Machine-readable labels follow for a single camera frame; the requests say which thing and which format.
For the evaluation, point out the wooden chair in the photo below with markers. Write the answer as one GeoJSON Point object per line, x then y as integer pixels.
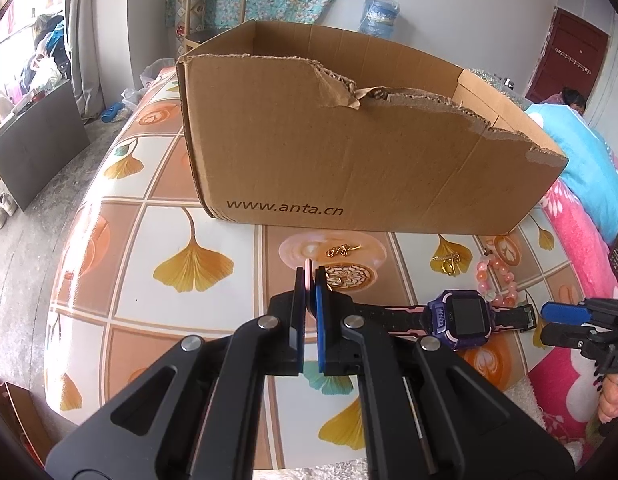
{"type": "Point", "coordinates": [204, 37]}

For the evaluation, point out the dark flat board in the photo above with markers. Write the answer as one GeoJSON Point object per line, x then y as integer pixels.
{"type": "Point", "coordinates": [34, 145]}

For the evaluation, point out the pink floral blanket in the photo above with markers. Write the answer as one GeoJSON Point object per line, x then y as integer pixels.
{"type": "Point", "coordinates": [579, 240]}

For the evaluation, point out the grey glitter cloth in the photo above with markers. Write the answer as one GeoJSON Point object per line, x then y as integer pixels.
{"type": "Point", "coordinates": [491, 79]}

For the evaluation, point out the brown cardboard box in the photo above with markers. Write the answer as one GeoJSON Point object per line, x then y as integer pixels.
{"type": "Point", "coordinates": [339, 160]}

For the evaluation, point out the blue water jug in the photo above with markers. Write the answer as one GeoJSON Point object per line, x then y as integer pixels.
{"type": "Point", "coordinates": [379, 15]}

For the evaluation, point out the clear plastic bag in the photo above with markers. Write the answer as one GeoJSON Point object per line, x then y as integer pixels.
{"type": "Point", "coordinates": [154, 72]}

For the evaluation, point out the gold dangle earring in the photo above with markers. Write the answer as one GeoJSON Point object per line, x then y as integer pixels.
{"type": "Point", "coordinates": [341, 251]}
{"type": "Point", "coordinates": [449, 260]}

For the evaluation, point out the blue pillow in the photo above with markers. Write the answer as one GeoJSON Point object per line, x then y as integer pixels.
{"type": "Point", "coordinates": [579, 160]}

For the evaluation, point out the pile of clothes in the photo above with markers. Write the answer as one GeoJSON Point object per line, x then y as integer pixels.
{"type": "Point", "coordinates": [44, 55]}

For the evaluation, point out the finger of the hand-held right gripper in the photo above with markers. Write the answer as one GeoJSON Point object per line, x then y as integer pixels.
{"type": "Point", "coordinates": [564, 311]}
{"type": "Point", "coordinates": [564, 335]}

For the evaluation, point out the blue plastic object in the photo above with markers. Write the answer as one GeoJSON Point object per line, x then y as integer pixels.
{"type": "Point", "coordinates": [111, 112]}

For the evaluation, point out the grey curtain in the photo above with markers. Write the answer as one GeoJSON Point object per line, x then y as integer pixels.
{"type": "Point", "coordinates": [81, 35]}

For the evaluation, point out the purple smartwatch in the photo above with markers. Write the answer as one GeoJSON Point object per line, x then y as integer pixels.
{"type": "Point", "coordinates": [464, 317]}

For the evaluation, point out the dark red door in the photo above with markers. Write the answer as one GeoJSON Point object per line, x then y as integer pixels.
{"type": "Point", "coordinates": [564, 50]}

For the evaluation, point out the pair of white shoes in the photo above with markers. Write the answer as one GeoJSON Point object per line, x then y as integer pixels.
{"type": "Point", "coordinates": [1, 210]}

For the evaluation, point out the person's right hand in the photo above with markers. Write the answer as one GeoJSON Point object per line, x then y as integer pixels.
{"type": "Point", "coordinates": [611, 402]}

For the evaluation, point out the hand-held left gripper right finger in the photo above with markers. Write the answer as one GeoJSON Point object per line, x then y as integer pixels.
{"type": "Point", "coordinates": [322, 320]}

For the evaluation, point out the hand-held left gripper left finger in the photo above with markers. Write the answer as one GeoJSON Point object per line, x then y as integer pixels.
{"type": "Point", "coordinates": [300, 320]}

